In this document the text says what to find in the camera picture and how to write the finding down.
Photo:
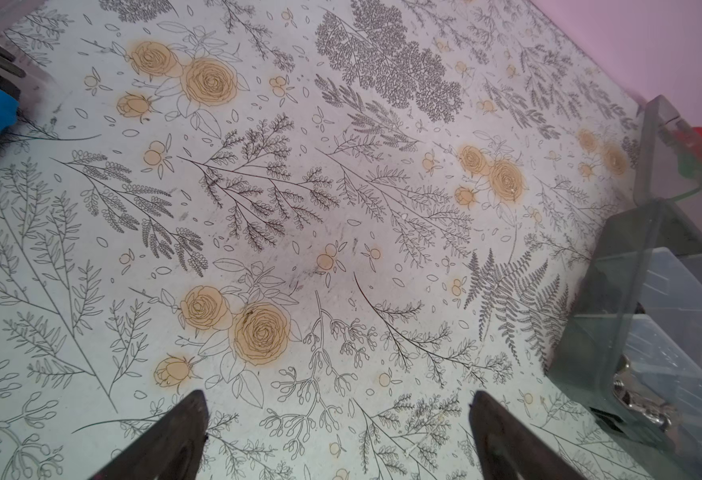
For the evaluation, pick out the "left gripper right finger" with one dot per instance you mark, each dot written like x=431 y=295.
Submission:
x=507 y=449

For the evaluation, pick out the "silver wing nuts pile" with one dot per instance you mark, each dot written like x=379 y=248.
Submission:
x=637 y=397

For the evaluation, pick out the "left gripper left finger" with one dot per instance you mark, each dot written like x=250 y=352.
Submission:
x=170 y=449

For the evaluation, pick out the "grey plastic organizer box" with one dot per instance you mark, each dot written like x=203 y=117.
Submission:
x=642 y=297

